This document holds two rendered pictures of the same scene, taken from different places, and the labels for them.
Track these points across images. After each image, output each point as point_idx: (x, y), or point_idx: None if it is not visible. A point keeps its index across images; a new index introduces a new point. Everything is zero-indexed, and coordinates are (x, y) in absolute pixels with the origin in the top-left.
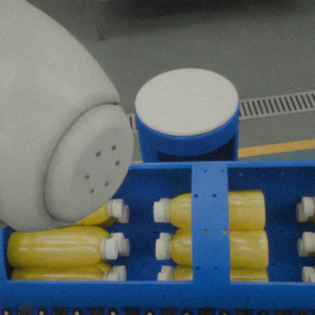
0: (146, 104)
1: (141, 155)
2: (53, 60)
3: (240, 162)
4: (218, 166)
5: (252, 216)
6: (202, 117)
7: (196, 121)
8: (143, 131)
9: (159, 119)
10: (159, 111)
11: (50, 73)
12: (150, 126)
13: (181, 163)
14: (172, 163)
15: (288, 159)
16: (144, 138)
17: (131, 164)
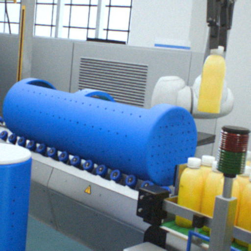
0: (11, 157)
1: (18, 212)
2: None
3: (66, 94)
4: (79, 92)
5: None
6: (1, 146)
7: (8, 146)
8: (29, 168)
9: (20, 153)
10: (12, 154)
11: None
12: (30, 155)
13: (86, 98)
14: (88, 98)
15: (50, 93)
16: (29, 175)
17: (103, 102)
